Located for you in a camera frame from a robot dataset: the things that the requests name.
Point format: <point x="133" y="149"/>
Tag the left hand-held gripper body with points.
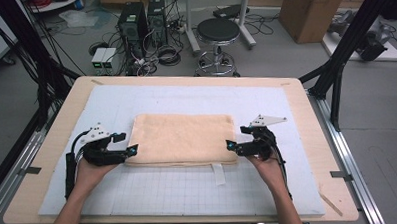
<point x="99" y="157"/>

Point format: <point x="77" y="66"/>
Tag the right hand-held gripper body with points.
<point x="262" y="146"/>

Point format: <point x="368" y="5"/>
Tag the cream towel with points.
<point x="184" y="139"/>

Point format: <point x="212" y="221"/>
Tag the person's left hand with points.
<point x="88" y="177"/>

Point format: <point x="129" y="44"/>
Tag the person's right hand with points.
<point x="273" y="174"/>

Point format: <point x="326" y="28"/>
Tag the grey tape strip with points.
<point x="31" y="170"/>
<point x="340" y="175"/>

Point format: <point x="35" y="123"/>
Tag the white grid mat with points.
<point x="186" y="99"/>

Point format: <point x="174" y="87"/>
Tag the white power supply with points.
<point x="110" y="60"/>
<point x="97" y="60"/>

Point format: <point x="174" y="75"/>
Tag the thin wooden stick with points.
<point x="330" y="203"/>

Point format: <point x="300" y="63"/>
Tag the black round stool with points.
<point x="218" y="29"/>

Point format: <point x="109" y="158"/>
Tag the white stand leg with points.
<point x="191" y="29"/>
<point x="245" y="23"/>

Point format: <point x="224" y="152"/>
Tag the large black computer tower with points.
<point x="131" y="26"/>

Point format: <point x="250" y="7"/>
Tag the black flat bag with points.
<point x="229" y="11"/>

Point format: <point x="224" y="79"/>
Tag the slim black computer tower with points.
<point x="156" y="23"/>

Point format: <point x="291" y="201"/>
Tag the clear plastic bag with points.
<point x="78" y="18"/>

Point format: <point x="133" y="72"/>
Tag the cardboard box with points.
<point x="310" y="18"/>

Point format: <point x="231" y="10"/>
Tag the round white table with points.
<point x="56" y="4"/>

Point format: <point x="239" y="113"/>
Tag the grey machine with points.
<point x="370" y="42"/>

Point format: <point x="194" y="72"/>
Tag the white board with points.
<point x="393" y="53"/>

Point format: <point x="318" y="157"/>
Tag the aluminium rail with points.
<point x="348" y="153"/>
<point x="11" y="172"/>

